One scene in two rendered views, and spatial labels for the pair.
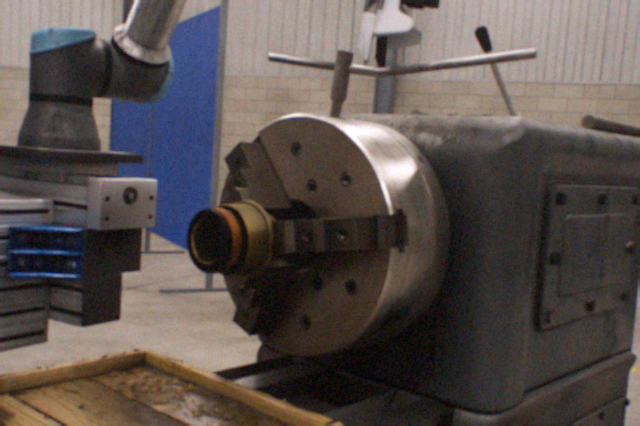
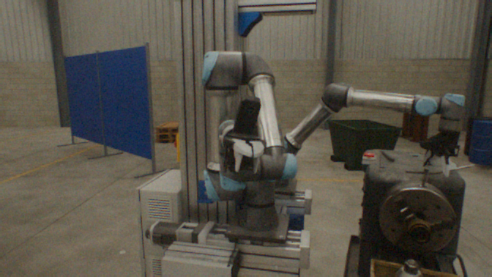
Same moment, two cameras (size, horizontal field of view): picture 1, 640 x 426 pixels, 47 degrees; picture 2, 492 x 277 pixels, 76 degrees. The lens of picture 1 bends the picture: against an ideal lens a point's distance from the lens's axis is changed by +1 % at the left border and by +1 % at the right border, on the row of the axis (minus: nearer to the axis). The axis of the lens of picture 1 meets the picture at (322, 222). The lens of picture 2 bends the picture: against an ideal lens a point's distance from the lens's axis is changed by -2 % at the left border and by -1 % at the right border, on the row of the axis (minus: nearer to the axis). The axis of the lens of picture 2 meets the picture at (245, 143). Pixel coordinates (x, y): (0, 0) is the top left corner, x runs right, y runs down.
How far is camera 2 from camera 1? 1.33 m
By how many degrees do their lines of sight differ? 20
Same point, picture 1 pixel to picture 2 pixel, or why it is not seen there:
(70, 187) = (296, 201)
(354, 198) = (441, 212)
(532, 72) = not seen: hidden behind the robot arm
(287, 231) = (434, 227)
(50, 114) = not seen: hidden behind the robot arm
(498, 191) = (460, 199)
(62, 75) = not seen: hidden behind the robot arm
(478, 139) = (453, 185)
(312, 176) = (424, 205)
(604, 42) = (277, 42)
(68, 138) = (286, 182)
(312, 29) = (151, 38)
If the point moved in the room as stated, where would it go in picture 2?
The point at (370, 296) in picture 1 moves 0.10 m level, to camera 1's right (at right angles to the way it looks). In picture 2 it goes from (447, 237) to (463, 234)
